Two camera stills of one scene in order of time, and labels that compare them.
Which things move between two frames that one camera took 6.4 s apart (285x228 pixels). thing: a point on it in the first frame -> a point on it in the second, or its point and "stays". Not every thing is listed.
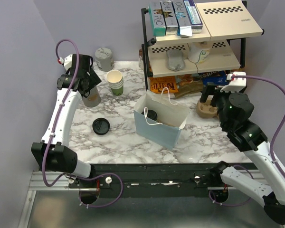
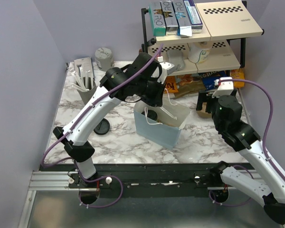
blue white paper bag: (158, 118) stays
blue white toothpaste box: (194, 15) stays
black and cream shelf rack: (225, 24) stays
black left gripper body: (86, 90) -> (152, 91)
